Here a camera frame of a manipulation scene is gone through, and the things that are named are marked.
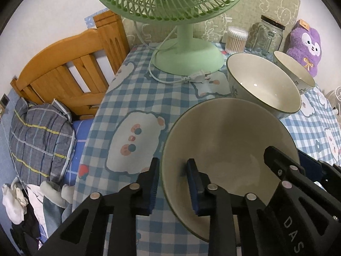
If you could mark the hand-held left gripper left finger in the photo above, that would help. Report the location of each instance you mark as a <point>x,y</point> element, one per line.
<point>152,189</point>

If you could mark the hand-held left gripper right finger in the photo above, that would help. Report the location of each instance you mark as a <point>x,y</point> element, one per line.
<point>191,189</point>

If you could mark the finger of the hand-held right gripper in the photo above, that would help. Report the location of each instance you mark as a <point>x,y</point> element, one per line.
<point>310,166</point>
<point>277,160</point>

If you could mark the white bowl with dark rim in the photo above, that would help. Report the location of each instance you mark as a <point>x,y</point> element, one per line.
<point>226,138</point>

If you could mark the white floor fan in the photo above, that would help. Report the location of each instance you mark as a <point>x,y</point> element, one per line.
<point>336,96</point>

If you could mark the large bowl with blue print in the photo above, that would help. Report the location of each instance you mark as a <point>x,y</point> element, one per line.
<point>261,80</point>

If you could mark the small blue floral bowl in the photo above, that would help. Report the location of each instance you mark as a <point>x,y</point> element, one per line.
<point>295,72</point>

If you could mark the blue bed sheet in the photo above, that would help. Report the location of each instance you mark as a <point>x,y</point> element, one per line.
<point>80,128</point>

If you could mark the blue checkered tablecloth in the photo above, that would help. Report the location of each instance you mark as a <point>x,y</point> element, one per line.
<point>128,96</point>

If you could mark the grey cloth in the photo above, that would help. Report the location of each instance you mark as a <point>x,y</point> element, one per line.
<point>56,192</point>

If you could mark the blue denim garment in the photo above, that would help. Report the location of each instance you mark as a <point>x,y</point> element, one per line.
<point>52,213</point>

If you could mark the purple plush toy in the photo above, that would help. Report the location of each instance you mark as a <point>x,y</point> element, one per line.
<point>306,42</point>

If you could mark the glass jar with black lid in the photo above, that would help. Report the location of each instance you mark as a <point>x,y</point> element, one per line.
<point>266,37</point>

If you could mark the grey plaid pillow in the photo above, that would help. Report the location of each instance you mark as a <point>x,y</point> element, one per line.
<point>40,138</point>

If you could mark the cotton swab container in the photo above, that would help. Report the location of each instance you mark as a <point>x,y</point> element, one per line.
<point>235,41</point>

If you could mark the dark clothes pile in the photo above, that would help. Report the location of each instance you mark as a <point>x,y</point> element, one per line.
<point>24,234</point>

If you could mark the white crumpled cloth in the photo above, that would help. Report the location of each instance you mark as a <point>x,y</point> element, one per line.
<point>13,205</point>

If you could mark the green desk fan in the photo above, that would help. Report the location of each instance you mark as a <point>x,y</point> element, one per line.
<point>183,48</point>

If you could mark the wooden bed headboard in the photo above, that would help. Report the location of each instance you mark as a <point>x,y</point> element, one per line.
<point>53,77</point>

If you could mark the green patterned wall panel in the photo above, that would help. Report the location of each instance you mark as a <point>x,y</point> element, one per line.
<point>269,2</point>

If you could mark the wall outlet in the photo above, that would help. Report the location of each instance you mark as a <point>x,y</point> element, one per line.
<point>4,100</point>

